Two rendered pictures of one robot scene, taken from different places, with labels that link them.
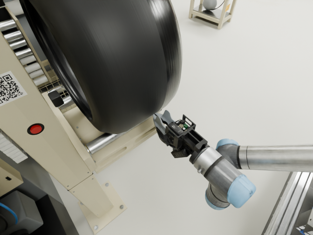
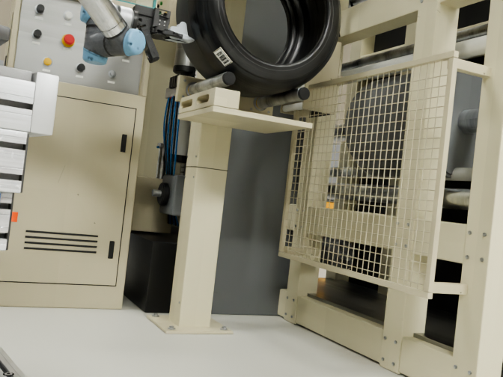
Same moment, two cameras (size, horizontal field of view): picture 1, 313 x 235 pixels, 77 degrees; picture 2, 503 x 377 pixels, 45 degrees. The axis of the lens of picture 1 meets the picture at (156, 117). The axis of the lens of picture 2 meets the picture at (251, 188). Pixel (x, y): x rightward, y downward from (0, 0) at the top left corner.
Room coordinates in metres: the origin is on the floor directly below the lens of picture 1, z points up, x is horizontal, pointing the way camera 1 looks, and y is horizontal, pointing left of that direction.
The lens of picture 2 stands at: (1.16, -1.87, 0.52)
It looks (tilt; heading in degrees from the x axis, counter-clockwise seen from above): 1 degrees up; 104
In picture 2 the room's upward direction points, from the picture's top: 6 degrees clockwise
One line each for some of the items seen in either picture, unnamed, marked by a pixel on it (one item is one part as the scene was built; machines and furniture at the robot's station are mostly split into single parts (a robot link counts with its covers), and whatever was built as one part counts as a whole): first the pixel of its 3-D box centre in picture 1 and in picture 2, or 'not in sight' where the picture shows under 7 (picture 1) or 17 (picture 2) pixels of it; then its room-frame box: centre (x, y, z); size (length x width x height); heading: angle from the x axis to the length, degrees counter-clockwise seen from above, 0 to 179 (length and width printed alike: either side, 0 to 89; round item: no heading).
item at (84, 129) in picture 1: (111, 120); (242, 120); (0.56, 0.22, 0.80); 0.37 x 0.36 x 0.02; 39
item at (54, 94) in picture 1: (56, 98); not in sight; (0.54, 0.40, 0.97); 0.05 x 0.04 x 0.05; 39
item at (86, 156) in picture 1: (67, 128); (226, 96); (0.45, 0.35, 0.90); 0.40 x 0.03 x 0.10; 39
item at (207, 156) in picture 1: (206, 161); (124, 19); (0.24, -0.14, 1.04); 0.08 x 0.05 x 0.08; 129
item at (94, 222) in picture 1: (102, 204); (188, 322); (0.38, 0.40, 0.01); 0.27 x 0.27 x 0.02; 39
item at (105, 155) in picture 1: (126, 136); (207, 103); (0.45, 0.13, 0.83); 0.36 x 0.09 x 0.06; 129
